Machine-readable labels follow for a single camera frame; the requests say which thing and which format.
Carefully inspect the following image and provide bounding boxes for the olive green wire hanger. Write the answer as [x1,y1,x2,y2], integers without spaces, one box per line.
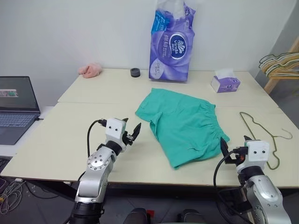
[239,111,293,170]

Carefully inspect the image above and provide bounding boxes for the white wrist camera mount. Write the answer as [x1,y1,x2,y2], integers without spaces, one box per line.
[246,139,270,164]
[104,118,127,150]

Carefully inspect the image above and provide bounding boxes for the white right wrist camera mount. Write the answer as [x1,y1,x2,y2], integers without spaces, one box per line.
[246,139,270,164]

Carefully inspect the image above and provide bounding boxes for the small purple tissue box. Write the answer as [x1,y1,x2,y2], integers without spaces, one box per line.
[210,68,242,94]

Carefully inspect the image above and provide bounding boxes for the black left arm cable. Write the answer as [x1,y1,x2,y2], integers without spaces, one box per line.
[86,119,108,158]

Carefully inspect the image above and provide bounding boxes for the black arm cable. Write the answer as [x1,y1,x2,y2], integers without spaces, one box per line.
[213,149,248,210]
[86,119,108,158]

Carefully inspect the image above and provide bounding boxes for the pink fluffy cloth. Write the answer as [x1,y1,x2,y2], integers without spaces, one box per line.
[77,62,103,78]

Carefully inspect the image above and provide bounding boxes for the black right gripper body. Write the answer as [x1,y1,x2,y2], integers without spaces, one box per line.
[224,146,249,166]

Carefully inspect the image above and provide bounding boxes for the dark rounded shape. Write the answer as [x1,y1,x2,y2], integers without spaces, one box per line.
[177,208,204,224]
[122,208,153,224]

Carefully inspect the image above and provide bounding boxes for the green shorts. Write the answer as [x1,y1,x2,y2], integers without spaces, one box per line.
[135,87,231,170]

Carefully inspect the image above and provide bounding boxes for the light wooden clothes rack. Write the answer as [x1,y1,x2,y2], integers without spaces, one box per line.
[263,36,299,94]

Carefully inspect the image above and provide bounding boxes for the grey laptop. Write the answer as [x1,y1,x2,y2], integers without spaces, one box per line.
[0,76,42,146]

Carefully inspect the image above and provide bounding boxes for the large purple tissue pack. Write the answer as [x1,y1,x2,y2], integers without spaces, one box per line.
[148,0,197,83]

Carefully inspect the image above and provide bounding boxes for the thin white cable tangle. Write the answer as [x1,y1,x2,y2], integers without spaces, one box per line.
[0,179,24,210]

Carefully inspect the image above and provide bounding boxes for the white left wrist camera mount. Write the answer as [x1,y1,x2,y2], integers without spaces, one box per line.
[104,118,127,150]

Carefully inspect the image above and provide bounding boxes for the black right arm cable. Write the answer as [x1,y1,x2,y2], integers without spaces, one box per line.
[213,149,248,210]

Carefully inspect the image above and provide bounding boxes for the bundle of wire hangers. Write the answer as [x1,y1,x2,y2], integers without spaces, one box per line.
[261,54,299,78]

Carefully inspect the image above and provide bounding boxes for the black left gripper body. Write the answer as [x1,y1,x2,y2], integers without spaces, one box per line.
[120,130,136,151]

